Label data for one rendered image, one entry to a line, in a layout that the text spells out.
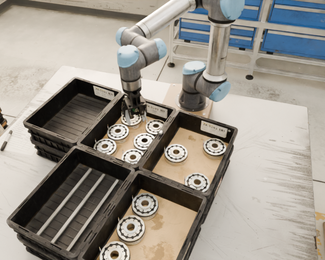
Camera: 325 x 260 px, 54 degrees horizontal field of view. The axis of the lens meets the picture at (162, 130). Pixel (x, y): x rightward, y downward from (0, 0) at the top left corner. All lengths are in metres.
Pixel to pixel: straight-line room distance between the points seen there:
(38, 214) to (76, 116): 0.56
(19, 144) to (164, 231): 0.94
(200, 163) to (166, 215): 0.29
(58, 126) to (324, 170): 1.97
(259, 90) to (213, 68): 1.82
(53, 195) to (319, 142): 2.20
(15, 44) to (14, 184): 2.75
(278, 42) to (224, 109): 1.45
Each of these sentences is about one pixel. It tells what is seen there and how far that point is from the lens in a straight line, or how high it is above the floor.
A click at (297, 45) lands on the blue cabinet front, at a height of 0.43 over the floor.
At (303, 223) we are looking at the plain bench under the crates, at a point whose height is 0.70.
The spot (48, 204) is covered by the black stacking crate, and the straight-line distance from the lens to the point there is 1.36.
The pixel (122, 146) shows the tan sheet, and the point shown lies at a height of 0.83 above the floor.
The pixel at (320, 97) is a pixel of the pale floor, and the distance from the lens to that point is 3.40.
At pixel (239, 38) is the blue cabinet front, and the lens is 3.18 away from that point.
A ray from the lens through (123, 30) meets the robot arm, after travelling 1.28.
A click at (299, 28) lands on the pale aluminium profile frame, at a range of 3.11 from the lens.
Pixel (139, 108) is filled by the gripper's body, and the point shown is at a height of 1.12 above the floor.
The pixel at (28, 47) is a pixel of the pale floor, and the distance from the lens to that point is 4.07.
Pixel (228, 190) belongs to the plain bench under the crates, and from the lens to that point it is 1.51.
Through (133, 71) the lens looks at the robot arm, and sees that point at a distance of 1.12.
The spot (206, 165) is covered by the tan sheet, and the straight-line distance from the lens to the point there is 1.41.
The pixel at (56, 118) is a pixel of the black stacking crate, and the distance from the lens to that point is 1.69.
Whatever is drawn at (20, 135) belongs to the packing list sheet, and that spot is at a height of 0.70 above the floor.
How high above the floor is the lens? 1.93
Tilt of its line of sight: 45 degrees down
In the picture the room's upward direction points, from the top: straight up
